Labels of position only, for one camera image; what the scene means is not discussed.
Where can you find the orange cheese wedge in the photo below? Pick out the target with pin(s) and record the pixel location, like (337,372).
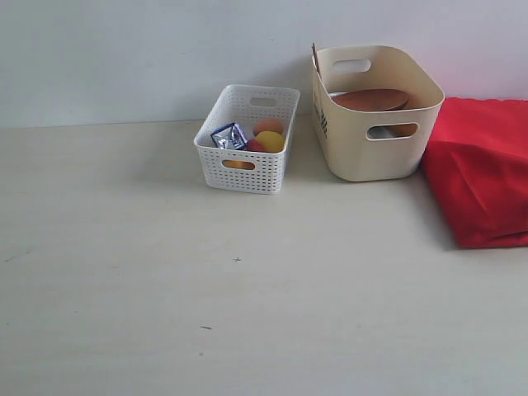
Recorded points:
(236,164)

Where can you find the red sausage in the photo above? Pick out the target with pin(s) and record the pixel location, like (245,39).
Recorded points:
(254,145)

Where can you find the yellow lemon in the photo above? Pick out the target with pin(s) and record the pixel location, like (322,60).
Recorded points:
(271,141)

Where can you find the blue white snack packet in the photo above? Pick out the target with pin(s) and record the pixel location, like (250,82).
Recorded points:
(230,136)

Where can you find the brown egg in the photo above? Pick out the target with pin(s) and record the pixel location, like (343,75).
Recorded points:
(270,124)

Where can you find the brown oval plate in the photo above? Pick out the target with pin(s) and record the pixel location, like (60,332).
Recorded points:
(379,99)

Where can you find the wooden chopstick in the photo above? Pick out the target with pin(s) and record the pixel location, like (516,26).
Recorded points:
(316,60)

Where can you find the red scalloped cloth mat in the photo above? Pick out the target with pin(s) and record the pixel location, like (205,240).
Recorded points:
(476,166)

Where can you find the pale green bowl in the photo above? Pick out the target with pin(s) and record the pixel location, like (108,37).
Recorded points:
(336,94)

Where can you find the stainless steel cup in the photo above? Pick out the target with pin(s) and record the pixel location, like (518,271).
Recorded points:
(381,132)

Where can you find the white perforated plastic basket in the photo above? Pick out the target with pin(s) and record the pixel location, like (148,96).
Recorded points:
(246,105)

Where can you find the cream plastic bin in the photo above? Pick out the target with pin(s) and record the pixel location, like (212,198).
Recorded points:
(342,133)

